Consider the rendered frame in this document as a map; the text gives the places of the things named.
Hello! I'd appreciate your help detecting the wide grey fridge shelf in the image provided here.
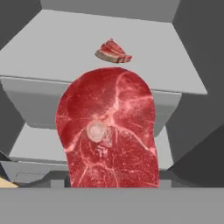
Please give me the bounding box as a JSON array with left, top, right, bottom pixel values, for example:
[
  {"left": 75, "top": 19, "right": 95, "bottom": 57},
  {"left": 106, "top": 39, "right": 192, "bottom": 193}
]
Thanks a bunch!
[{"left": 0, "top": 8, "right": 208, "bottom": 138}]

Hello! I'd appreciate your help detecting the small raw steak piece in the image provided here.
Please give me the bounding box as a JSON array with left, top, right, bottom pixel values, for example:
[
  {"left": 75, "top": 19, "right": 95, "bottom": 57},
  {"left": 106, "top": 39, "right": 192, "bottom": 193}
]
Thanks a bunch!
[{"left": 94, "top": 38, "right": 133, "bottom": 64}]

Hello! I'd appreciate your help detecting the large raw red steak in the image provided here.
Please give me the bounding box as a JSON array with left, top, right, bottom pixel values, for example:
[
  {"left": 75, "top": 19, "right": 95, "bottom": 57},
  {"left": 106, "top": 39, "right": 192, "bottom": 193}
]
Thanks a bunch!
[{"left": 55, "top": 66, "right": 160, "bottom": 189}]

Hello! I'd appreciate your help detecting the grey fridge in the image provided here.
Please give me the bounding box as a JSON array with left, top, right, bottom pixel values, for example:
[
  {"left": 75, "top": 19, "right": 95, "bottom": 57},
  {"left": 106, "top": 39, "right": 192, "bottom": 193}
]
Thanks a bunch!
[{"left": 0, "top": 0, "right": 224, "bottom": 189}]

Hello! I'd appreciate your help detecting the narrow grey fridge shelf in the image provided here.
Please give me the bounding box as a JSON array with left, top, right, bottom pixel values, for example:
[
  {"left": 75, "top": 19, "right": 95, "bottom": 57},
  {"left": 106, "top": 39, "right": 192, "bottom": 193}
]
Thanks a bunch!
[{"left": 0, "top": 122, "right": 176, "bottom": 185}]

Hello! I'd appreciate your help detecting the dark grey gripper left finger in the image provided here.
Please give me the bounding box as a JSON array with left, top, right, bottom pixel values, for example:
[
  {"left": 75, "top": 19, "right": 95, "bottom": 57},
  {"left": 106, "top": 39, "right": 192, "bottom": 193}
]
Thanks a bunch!
[{"left": 26, "top": 170, "right": 72, "bottom": 189}]

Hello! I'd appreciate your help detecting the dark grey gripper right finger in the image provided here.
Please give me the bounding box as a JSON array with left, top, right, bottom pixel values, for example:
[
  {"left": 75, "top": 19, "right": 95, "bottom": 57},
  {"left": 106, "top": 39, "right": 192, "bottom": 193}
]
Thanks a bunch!
[{"left": 157, "top": 170, "right": 177, "bottom": 189}]

